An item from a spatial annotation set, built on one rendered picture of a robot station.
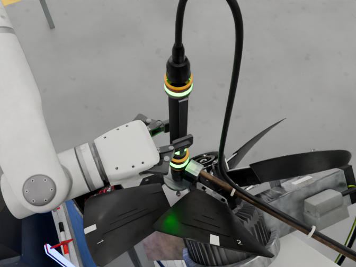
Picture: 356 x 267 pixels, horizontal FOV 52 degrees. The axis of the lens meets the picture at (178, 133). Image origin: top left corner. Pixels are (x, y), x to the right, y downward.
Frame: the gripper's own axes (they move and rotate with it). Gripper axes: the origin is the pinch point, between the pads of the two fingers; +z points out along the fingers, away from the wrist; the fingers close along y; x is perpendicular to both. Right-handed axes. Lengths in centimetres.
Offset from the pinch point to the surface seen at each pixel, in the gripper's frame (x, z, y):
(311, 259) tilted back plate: -32.9, 23.1, 27.6
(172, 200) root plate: -31.8, -1.9, 0.6
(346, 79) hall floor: -151, 170, -76
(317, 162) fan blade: -20.3, 32.2, 9.9
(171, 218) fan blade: -8.9, -6.5, 11.9
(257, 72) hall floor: -151, 112, -109
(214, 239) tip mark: -6.9, -1.3, 19.1
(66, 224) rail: -64, -35, -17
